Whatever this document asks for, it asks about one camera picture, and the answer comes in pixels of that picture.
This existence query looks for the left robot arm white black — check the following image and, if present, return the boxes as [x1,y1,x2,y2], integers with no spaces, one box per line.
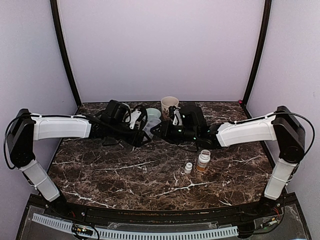
[3,100,151,218]

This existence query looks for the black frame post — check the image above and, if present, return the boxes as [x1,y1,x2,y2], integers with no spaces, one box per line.
[49,0,82,107]
[242,0,272,106]

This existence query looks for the clear plastic pill organizer box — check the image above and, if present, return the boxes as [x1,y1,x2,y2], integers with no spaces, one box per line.
[143,117,161,139]

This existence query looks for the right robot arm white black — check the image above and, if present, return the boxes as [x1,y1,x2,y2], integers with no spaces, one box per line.
[150,105,309,217]

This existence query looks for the black front rail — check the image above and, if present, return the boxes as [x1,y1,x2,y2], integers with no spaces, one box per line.
[19,193,305,228]

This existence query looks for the right black frame post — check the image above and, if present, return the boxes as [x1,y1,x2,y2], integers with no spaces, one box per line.
[242,0,272,106]

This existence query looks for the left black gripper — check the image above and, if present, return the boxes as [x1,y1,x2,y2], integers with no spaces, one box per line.
[109,121,151,148]

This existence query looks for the left black frame post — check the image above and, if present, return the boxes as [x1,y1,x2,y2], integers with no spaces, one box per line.
[49,0,82,107]

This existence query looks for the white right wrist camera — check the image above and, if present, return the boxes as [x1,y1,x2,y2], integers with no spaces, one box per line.
[170,106,182,126]

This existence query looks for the right teal ceramic bowl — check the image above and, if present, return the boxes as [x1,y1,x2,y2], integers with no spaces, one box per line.
[146,107,162,119]

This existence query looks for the large orange label pill bottle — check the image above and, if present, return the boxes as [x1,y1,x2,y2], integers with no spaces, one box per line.
[195,149,211,172]

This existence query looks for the white slotted cable duct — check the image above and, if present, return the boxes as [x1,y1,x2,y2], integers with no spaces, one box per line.
[31,213,239,240]

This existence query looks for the cream mug with coral pattern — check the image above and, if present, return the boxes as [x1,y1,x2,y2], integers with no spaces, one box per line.
[160,96,179,121]

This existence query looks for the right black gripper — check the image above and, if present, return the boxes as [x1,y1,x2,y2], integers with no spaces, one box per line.
[150,120,198,145]

